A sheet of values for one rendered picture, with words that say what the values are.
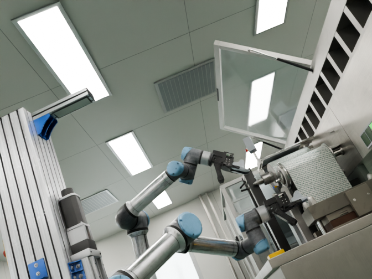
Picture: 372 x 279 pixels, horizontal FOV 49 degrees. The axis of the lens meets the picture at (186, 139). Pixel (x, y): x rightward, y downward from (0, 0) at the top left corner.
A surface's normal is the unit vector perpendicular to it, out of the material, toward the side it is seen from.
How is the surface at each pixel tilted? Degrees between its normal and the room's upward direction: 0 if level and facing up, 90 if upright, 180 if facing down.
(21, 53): 180
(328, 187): 90
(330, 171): 90
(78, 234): 90
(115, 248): 90
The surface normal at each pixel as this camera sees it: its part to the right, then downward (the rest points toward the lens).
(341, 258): -0.11, -0.38
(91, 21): 0.38, 0.84
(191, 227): 0.56, -0.59
